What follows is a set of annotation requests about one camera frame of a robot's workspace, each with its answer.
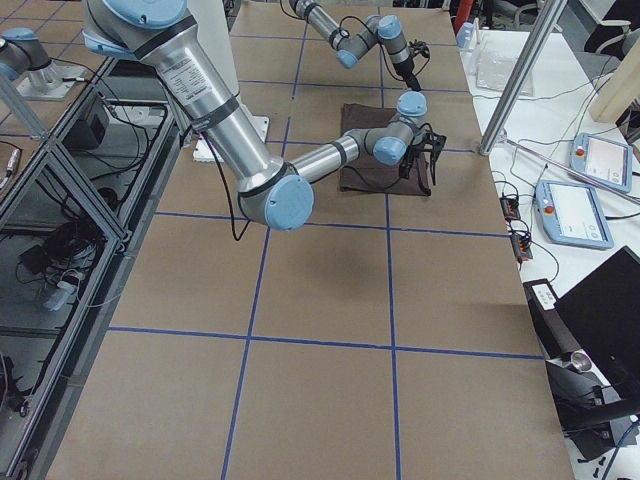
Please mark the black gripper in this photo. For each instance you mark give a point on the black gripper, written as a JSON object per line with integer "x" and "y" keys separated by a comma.
{"x": 412, "y": 154}
{"x": 406, "y": 68}

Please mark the brown t-shirt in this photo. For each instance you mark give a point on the brown t-shirt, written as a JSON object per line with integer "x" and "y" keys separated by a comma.
{"x": 385, "y": 133}

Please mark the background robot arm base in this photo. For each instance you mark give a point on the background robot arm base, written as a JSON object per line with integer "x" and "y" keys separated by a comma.
{"x": 46, "y": 80}

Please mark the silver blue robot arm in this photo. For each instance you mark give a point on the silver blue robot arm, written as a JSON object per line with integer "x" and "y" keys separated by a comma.
{"x": 270, "y": 191}
{"x": 384, "y": 31}

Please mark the clear plastic bag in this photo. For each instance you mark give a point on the clear plastic bag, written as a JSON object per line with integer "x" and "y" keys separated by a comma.
{"x": 493, "y": 70}

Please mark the orange connector block upper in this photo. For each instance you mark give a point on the orange connector block upper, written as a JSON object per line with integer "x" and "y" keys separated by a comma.
{"x": 510, "y": 208}

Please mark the orange connector block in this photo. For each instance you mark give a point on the orange connector block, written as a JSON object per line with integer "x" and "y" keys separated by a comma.
{"x": 521, "y": 245}
{"x": 510, "y": 208}

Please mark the orange connector block lower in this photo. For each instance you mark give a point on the orange connector block lower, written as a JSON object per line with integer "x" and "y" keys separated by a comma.
{"x": 521, "y": 245}

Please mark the lower teach pendant tablet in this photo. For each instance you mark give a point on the lower teach pendant tablet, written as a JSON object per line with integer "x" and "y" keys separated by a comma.
{"x": 571, "y": 215}

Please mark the teach pendant tablet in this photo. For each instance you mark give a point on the teach pendant tablet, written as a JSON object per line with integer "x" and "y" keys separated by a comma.
{"x": 603, "y": 159}
{"x": 571, "y": 215}

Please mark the upper teach pendant tablet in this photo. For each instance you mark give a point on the upper teach pendant tablet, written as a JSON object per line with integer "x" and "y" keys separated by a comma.
{"x": 603, "y": 159}

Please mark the black monitor on stand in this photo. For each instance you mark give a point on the black monitor on stand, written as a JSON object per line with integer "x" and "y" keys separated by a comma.
{"x": 590, "y": 336}

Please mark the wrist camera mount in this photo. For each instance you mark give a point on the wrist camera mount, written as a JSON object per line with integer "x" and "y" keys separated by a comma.
{"x": 419, "y": 48}
{"x": 432, "y": 145}

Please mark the aluminium frame post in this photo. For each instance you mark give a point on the aluminium frame post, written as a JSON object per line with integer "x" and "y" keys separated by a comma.
{"x": 535, "y": 42}

